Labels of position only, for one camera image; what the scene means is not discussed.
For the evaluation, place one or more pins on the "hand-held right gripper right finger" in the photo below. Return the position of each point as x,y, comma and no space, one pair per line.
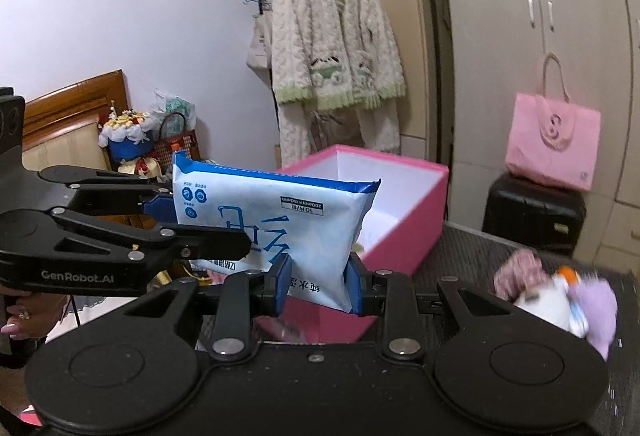
355,288

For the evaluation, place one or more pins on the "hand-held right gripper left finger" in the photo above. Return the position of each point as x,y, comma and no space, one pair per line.
281,288

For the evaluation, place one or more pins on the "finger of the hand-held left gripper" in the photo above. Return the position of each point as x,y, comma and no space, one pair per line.
220,241
157,208

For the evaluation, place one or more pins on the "pink cardboard box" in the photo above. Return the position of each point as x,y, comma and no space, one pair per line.
400,246

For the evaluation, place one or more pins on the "blue white wet wipes pack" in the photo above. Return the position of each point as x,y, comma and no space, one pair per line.
300,226

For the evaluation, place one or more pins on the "pink frilly cloth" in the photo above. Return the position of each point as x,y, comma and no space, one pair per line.
517,273

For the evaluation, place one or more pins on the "white packet orange blue print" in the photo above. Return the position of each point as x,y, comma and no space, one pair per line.
545,306

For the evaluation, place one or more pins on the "person's left hand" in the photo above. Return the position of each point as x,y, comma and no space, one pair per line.
35,316

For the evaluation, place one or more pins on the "white bed sheet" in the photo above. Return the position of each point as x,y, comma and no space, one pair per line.
80,311

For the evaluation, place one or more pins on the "cream hat with red ribbon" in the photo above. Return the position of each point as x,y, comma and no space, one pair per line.
142,165

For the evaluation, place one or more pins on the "orange cap drink bottle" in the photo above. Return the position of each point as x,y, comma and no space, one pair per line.
176,148

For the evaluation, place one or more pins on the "red woven basket bag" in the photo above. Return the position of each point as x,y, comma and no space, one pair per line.
175,140

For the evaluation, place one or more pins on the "flower bouquet in blue box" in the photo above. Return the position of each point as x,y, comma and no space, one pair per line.
125,130

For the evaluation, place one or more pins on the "white green plastic bag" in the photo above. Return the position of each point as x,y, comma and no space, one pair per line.
175,105

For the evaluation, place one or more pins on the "black clothes rack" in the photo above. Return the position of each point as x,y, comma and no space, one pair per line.
276,135

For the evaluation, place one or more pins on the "wooden bed headboard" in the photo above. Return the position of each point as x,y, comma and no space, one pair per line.
75,95

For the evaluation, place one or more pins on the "white fluffy pants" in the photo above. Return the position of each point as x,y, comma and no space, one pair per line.
350,130

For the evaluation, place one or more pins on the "beige hanging tote bag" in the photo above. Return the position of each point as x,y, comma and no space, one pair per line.
260,50

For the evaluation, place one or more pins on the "black suitcase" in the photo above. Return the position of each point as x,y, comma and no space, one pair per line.
530,211

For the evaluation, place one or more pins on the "pink tote bag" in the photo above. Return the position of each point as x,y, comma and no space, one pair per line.
550,150

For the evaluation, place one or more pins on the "white green fluffy cardigan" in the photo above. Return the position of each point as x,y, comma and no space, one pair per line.
330,25

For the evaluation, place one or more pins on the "purple plush toy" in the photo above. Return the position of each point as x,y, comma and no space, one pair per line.
597,311

